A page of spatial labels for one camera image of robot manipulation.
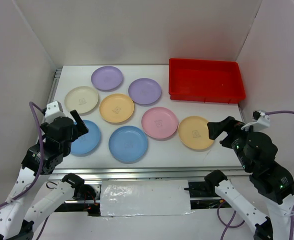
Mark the cream plate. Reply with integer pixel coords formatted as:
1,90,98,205
64,86,99,114

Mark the orange plate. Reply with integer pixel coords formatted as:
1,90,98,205
178,116,214,150
99,93,135,124

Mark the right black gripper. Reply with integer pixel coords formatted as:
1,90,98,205
206,113,258,170

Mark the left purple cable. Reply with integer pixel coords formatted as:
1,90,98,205
0,101,49,240

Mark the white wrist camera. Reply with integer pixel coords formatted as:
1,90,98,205
44,101,65,123
241,110,271,132

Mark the blue plate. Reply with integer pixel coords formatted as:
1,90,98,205
108,125,148,164
71,120,101,156

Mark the white taped panel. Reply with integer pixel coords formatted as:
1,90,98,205
100,180,191,217

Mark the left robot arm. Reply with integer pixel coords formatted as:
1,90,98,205
0,107,88,240

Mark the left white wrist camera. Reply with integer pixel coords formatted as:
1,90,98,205
44,101,65,123

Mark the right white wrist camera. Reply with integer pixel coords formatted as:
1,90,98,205
241,110,271,132

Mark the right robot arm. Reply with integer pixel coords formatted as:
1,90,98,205
204,112,294,240

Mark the purple plate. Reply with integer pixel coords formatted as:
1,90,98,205
91,66,123,91
128,78,162,105

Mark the aluminium frame rail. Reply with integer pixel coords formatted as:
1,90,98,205
51,65,245,181

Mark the red plastic bin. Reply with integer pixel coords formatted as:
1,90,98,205
168,58,246,104

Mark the pink plate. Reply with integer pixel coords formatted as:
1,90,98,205
141,107,179,139

